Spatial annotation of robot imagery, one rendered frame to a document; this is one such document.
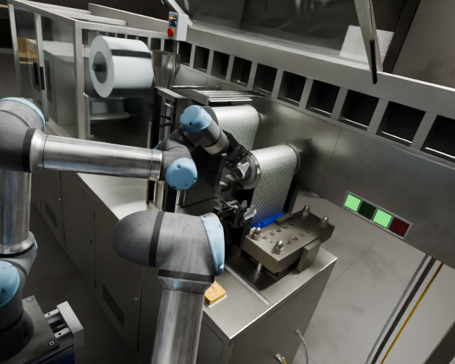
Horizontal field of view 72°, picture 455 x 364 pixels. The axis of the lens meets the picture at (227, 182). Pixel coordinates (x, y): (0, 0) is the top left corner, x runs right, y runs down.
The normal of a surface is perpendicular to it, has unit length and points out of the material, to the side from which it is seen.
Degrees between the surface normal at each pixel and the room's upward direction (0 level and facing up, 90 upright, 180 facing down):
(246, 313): 0
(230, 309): 0
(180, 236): 41
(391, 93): 90
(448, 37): 90
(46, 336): 0
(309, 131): 90
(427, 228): 90
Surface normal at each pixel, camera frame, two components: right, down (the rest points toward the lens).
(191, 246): 0.13, -0.28
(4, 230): 0.15, 0.46
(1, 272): 0.21, -0.81
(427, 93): -0.72, 0.20
